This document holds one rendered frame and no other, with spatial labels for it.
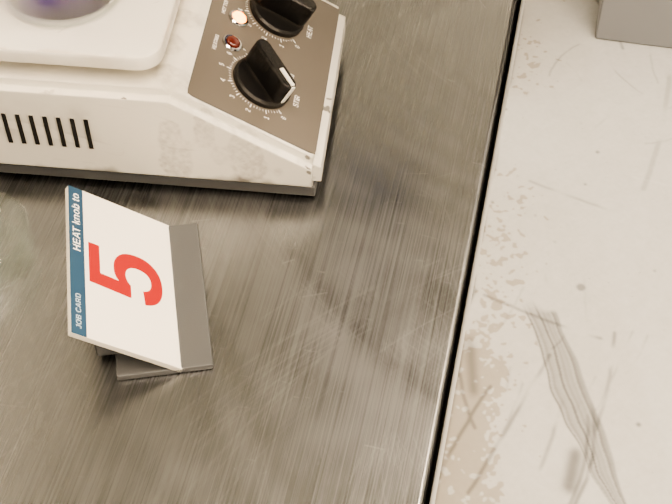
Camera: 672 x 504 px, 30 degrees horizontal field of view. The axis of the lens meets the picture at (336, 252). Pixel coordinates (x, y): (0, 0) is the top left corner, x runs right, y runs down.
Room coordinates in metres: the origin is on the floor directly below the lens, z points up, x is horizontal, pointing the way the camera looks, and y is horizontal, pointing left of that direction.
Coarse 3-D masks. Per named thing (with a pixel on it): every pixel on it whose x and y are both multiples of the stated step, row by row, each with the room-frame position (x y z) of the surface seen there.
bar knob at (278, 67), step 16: (256, 48) 0.49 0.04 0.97; (272, 48) 0.49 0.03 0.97; (240, 64) 0.49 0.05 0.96; (256, 64) 0.48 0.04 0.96; (272, 64) 0.48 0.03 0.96; (240, 80) 0.48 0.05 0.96; (256, 80) 0.48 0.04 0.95; (272, 80) 0.47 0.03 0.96; (288, 80) 0.47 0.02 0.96; (256, 96) 0.47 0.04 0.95; (272, 96) 0.47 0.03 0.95; (288, 96) 0.47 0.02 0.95
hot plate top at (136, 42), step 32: (0, 0) 0.50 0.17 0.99; (128, 0) 0.50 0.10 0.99; (160, 0) 0.50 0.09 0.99; (0, 32) 0.48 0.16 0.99; (32, 32) 0.48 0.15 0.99; (64, 32) 0.48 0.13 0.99; (96, 32) 0.48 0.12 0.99; (128, 32) 0.48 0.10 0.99; (160, 32) 0.48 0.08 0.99; (64, 64) 0.46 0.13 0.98; (96, 64) 0.46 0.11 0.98; (128, 64) 0.46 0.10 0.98
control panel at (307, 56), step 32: (224, 0) 0.53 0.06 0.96; (320, 0) 0.57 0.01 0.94; (224, 32) 0.51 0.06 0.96; (256, 32) 0.52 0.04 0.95; (320, 32) 0.54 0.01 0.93; (224, 64) 0.49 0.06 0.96; (288, 64) 0.50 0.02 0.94; (320, 64) 0.51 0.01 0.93; (192, 96) 0.46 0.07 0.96; (224, 96) 0.46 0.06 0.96; (320, 96) 0.49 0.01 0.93; (288, 128) 0.46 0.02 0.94
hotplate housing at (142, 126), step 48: (192, 0) 0.52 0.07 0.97; (192, 48) 0.49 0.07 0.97; (336, 48) 0.54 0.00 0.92; (0, 96) 0.46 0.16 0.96; (48, 96) 0.46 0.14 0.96; (96, 96) 0.45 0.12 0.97; (144, 96) 0.45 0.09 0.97; (0, 144) 0.46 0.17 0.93; (48, 144) 0.46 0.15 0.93; (96, 144) 0.45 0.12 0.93; (144, 144) 0.45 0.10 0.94; (192, 144) 0.45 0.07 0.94; (240, 144) 0.45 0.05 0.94; (288, 144) 0.45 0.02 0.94; (288, 192) 0.45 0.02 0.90
